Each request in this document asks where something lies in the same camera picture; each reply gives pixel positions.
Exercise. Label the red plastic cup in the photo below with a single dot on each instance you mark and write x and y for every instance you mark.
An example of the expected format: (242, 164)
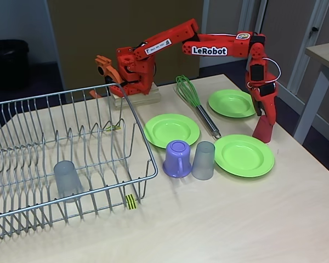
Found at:
(261, 132)

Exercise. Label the grey translucent plastic cup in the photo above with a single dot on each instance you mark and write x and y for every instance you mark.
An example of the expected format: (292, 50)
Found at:
(67, 178)
(203, 161)

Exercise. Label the purple plastic mug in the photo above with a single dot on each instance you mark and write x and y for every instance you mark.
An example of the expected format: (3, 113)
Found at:
(175, 153)

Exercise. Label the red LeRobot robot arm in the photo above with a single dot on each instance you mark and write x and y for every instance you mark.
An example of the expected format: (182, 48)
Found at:
(181, 33)

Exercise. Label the green plastic plate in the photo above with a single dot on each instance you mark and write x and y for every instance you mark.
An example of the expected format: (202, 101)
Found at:
(178, 128)
(242, 156)
(230, 102)

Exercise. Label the grey cabinet with lock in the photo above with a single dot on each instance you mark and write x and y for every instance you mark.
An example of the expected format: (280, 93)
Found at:
(290, 41)

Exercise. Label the beige side table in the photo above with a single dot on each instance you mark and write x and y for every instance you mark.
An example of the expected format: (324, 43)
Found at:
(326, 52)

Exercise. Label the grey tambour cabinet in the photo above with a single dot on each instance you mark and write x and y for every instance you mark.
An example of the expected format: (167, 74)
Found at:
(222, 27)

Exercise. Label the wooden base block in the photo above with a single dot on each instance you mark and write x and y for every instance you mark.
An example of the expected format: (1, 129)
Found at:
(153, 96)

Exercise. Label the yellow black striped tape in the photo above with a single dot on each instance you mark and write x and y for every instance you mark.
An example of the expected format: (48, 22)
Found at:
(113, 128)
(131, 202)

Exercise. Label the orange table clamp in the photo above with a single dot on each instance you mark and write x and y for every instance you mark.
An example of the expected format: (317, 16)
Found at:
(113, 72)

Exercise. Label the brown cork board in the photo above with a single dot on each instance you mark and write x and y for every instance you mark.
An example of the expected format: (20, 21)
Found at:
(71, 27)

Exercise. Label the black waste bin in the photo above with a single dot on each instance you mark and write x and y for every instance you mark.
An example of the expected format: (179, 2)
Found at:
(8, 63)

